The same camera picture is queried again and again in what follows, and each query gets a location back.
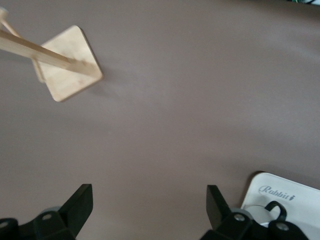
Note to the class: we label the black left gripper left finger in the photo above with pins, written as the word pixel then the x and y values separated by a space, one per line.
pixel 75 207

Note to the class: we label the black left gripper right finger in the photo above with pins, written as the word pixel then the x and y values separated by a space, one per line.
pixel 217 212

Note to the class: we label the white smiley face mug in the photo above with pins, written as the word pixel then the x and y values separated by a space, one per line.
pixel 258 212

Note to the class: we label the cream tray with dog print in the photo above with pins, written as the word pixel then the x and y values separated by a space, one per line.
pixel 302 212

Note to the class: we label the wooden mug stand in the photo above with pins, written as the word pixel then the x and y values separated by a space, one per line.
pixel 72 77

